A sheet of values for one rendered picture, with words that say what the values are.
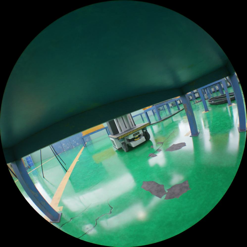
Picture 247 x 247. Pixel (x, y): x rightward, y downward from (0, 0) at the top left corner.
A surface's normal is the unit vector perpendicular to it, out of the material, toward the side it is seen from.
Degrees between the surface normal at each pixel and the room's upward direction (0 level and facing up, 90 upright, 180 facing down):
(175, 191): 0
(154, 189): 0
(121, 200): 0
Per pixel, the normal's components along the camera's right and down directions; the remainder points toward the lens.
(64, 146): 0.37, -0.14
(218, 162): -0.37, -0.93
